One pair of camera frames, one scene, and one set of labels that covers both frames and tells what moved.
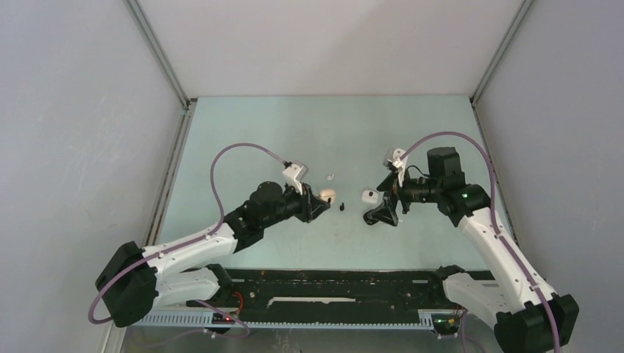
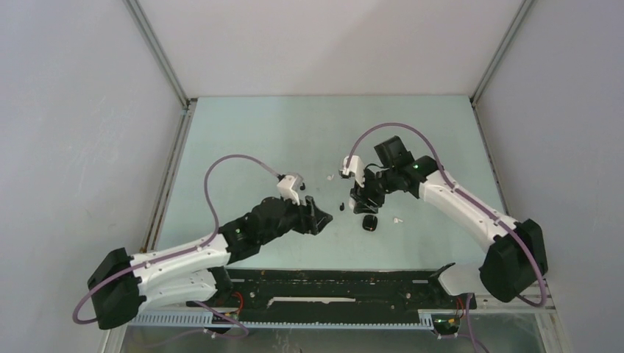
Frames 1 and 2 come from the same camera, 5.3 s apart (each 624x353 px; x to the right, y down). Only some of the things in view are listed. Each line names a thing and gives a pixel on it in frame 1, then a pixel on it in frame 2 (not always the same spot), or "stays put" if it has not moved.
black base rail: x=334 y=296 stays put
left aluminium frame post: x=188 y=104 stays put
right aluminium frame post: x=511 y=29 stays put
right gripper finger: x=388 y=181 → x=358 y=195
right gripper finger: x=385 y=214 → x=361 y=207
